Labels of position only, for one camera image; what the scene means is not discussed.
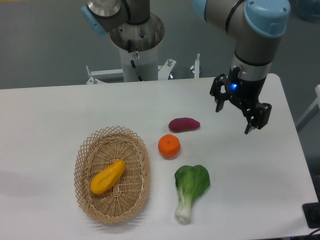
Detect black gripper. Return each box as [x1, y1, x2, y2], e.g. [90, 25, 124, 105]
[209, 66, 272, 135]

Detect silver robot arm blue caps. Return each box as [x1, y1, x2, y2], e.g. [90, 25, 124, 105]
[81, 0, 291, 133]

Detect woven wicker basket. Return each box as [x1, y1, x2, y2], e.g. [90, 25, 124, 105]
[74, 126, 151, 224]

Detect yellow mango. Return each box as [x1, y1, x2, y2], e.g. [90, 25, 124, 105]
[89, 159, 126, 195]

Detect purple sweet potato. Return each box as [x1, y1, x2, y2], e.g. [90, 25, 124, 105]
[168, 117, 201, 133]

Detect orange tangerine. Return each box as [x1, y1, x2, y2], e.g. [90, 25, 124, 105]
[158, 134, 181, 158]

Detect green bok choy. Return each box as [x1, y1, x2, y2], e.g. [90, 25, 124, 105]
[174, 165, 211, 224]

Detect black device at table edge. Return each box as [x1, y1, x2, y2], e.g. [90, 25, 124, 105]
[302, 202, 320, 229]

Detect white frame at right edge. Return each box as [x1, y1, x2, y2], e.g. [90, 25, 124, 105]
[295, 84, 320, 133]

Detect white metal base frame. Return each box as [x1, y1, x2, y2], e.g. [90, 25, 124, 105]
[86, 53, 202, 85]

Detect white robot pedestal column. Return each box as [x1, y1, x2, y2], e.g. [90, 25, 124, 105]
[109, 12, 166, 83]

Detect black cable on pedestal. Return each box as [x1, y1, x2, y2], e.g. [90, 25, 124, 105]
[127, 39, 144, 82]

